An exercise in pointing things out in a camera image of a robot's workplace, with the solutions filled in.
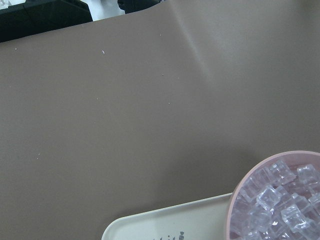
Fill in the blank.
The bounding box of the pink bowl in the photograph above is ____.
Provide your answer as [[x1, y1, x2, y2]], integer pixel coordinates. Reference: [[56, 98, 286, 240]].
[[224, 150, 320, 240]]

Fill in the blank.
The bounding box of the black monitor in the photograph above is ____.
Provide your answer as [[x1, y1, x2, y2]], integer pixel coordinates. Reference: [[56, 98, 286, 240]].
[[0, 0, 93, 43]]

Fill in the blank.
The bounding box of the pile of clear ice cubes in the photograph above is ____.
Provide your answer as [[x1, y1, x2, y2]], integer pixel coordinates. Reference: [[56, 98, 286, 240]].
[[229, 159, 320, 240]]

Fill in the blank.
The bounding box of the cream rectangular tray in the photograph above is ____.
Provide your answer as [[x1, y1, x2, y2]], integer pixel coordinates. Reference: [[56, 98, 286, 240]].
[[101, 193, 232, 240]]

